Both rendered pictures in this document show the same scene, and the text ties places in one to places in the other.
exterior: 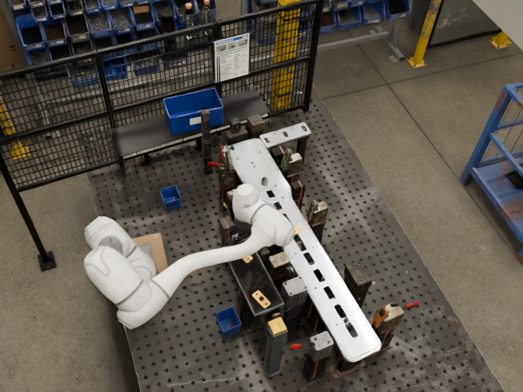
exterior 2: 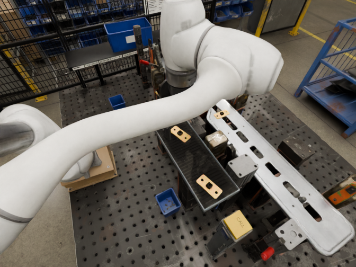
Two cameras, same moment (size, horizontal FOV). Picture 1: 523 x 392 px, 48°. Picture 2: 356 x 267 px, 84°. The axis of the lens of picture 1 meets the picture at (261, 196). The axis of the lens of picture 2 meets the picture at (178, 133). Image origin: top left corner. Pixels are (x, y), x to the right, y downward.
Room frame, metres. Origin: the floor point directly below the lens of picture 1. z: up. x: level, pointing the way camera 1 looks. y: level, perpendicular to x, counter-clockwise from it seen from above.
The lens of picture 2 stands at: (0.95, 0.08, 1.77)
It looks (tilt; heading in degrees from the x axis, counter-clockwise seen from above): 52 degrees down; 359
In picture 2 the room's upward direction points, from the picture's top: straight up
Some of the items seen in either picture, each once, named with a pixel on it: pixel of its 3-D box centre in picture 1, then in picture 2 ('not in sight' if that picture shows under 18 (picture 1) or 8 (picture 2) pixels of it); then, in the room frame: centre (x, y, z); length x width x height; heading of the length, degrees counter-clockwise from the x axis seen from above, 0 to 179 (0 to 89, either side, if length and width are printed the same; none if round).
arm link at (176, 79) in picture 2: (244, 217); (181, 71); (1.43, 0.06, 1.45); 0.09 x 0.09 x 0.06
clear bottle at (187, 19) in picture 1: (189, 21); not in sight; (2.62, 0.43, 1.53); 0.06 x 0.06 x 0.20
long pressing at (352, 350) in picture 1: (296, 234); (224, 116); (1.67, -0.18, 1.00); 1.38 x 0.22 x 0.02; 28
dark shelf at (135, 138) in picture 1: (191, 122); (128, 45); (2.39, 0.43, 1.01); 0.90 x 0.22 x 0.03; 118
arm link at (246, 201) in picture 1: (247, 203); (186, 34); (1.42, 0.05, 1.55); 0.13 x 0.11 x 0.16; 51
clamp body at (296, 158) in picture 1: (291, 178); not in sight; (2.14, -0.16, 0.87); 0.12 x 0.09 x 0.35; 118
